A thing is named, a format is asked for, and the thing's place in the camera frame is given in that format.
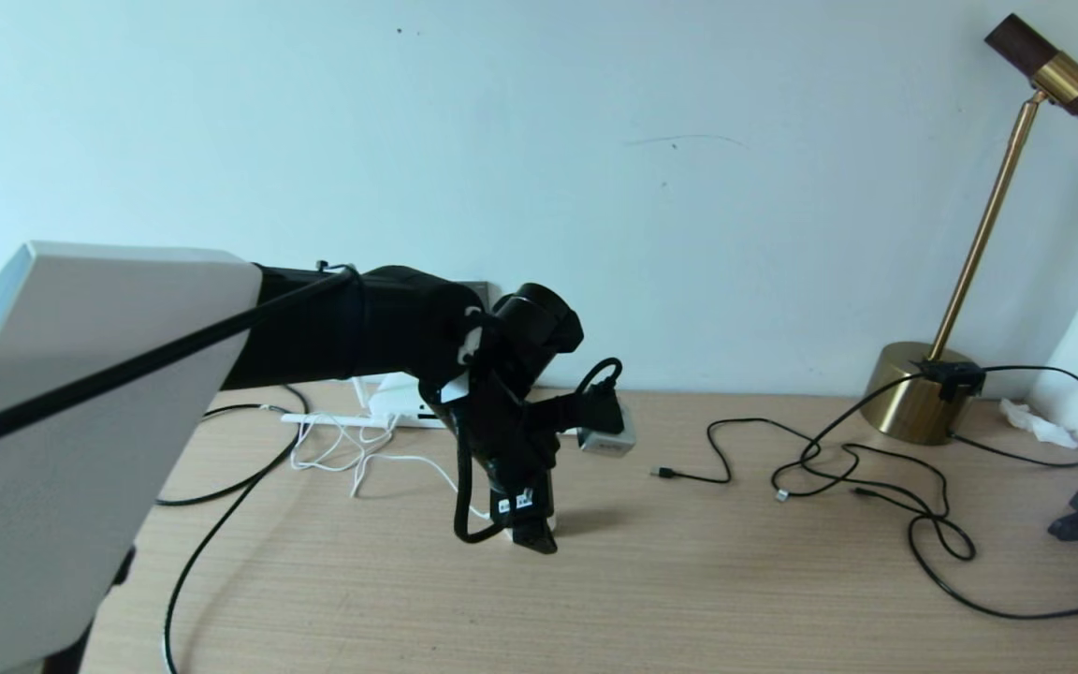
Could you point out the brass desk lamp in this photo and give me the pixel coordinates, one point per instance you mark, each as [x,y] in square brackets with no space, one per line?
[904,402]

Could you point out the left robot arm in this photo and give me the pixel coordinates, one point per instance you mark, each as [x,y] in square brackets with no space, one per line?
[80,421]

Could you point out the grey wall socket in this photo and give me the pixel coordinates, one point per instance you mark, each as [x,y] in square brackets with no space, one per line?
[478,288]

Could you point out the crumpled white tissue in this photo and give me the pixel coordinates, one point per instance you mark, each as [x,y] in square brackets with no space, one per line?
[1040,426]

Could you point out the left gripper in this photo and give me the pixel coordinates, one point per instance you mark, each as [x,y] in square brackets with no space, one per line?
[516,459]

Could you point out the white router with antennas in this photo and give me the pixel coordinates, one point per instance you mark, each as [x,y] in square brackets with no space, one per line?
[403,393]

